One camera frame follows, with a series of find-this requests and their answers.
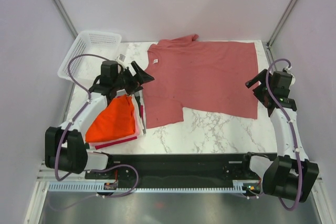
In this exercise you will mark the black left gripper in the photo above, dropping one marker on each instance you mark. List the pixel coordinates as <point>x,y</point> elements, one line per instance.
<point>135,82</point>

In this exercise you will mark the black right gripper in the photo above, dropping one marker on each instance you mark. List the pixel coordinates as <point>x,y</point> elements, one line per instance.
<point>257,91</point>

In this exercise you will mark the dusty pink t-shirt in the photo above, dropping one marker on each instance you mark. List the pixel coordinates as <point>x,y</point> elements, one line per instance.
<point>207,76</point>

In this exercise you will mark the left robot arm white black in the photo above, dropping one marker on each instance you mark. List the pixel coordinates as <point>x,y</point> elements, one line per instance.
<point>65,147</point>

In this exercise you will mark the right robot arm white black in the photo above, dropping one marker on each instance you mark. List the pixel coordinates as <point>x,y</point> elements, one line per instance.
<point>291,175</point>

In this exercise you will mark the white folded t-shirt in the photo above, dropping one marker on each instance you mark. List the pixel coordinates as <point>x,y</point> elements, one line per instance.
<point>139,122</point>

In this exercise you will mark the orange folded t-shirt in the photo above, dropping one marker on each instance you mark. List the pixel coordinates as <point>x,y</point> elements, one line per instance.
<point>114,122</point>

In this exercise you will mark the white plastic basket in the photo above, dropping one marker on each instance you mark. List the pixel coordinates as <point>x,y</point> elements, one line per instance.
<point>81,60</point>

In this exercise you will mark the crimson folded t-shirt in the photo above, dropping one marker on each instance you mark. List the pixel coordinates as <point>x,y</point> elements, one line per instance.
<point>119,142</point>

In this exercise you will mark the light pink folded t-shirt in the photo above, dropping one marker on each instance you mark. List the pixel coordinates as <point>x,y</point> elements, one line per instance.
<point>130,137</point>

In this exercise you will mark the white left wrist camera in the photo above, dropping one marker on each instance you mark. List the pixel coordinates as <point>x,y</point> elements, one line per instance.
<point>121,62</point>

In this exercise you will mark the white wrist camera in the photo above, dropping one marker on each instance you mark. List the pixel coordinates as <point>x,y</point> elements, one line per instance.
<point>288,71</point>
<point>121,62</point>

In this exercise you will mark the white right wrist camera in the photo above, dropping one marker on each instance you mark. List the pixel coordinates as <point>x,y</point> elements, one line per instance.
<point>288,71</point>

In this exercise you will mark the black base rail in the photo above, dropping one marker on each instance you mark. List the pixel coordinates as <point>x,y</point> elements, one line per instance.
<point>176,169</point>

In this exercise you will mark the left aluminium frame post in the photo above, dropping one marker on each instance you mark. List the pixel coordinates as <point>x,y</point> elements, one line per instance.
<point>65,17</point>

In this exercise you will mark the aluminium frame post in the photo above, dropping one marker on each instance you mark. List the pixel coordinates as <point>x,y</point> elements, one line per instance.
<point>288,10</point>
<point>65,17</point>

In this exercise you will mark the right aluminium frame post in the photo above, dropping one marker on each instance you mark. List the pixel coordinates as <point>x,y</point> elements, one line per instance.
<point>288,10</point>

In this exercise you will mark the white slotted cable duct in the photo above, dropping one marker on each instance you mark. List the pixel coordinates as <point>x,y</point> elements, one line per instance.
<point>236,187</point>

